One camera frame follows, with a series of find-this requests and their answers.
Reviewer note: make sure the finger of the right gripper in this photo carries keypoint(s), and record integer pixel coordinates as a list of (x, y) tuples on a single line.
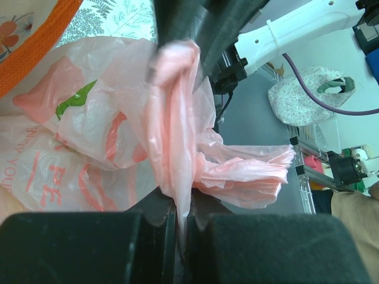
[(216, 25), (174, 20)]

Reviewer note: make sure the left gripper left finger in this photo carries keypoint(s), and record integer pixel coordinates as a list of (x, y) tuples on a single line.
[(133, 246)]

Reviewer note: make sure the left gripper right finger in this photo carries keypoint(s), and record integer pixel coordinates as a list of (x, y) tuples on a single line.
[(224, 247)]

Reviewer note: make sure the pink plastic grocery bag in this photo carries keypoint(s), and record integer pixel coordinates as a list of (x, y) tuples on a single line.
[(102, 121)]

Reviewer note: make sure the beige paper grocery bag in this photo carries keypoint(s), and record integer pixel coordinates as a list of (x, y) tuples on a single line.
[(29, 29)]

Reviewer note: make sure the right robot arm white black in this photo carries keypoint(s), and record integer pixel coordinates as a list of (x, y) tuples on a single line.
[(237, 37)]

